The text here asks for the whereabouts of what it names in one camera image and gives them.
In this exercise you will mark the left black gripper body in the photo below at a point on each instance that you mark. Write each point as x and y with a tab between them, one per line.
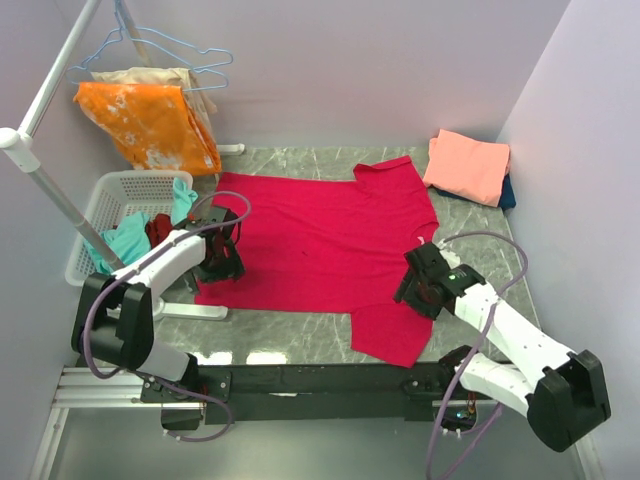
221	268

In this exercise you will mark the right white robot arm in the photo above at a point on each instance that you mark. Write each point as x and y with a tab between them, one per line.
562	394

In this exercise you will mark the folded navy t-shirt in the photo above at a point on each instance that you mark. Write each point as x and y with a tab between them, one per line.
507	200

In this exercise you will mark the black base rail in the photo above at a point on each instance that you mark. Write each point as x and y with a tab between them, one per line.
237	393

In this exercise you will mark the teal t-shirt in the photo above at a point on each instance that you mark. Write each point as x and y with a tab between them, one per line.
123	223

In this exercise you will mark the white clothes rack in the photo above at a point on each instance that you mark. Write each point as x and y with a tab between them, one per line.
36	239

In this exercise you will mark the aluminium frame rail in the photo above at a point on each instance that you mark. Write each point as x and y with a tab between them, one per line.
78	388

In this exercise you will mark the orange tie-dye cloth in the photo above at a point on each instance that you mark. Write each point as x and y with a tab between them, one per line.
152	126

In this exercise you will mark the beige cloth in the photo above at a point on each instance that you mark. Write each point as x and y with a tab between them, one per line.
196	99

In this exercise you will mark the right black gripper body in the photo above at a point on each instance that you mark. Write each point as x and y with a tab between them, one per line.
411	291

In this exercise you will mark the dark red t-shirt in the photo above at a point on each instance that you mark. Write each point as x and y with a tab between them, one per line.
158	229

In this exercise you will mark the white plastic laundry basket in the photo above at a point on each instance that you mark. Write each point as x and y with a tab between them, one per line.
118	192

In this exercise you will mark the folded salmon t-shirt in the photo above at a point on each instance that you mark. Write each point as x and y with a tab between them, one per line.
472	169

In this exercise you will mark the magenta t-shirt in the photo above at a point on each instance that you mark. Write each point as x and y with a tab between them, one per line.
333	247

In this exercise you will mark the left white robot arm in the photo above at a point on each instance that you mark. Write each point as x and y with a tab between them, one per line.
116	312

